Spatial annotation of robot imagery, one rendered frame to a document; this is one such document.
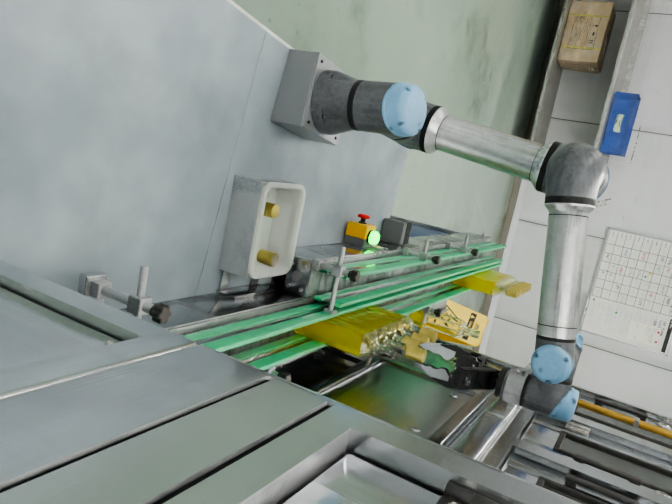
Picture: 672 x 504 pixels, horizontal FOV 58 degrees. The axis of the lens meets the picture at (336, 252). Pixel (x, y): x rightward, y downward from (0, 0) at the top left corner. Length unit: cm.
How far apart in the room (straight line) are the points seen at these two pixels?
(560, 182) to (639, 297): 609
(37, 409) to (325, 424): 21
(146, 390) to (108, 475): 12
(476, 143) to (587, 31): 553
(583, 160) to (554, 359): 39
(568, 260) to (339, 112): 59
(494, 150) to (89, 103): 85
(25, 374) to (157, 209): 76
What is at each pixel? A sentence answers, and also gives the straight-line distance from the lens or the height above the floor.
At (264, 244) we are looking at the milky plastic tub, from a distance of 152.
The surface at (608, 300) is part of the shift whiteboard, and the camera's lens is 734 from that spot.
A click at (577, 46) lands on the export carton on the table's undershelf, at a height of 43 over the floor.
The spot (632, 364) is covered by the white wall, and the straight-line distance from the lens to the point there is 746.
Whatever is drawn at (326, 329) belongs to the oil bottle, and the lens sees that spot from 148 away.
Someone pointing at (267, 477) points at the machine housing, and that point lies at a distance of 42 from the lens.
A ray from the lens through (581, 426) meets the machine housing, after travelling 183.
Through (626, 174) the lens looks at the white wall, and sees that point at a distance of 730.
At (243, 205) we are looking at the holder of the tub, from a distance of 138.
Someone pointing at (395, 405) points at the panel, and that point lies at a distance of 150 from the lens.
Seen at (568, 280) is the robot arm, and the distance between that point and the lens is 126.
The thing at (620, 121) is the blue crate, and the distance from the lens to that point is 672.
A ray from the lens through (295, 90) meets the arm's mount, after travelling 146.
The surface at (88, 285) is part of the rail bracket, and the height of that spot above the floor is 86.
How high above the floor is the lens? 160
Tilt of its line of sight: 27 degrees down
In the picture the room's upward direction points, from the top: 106 degrees clockwise
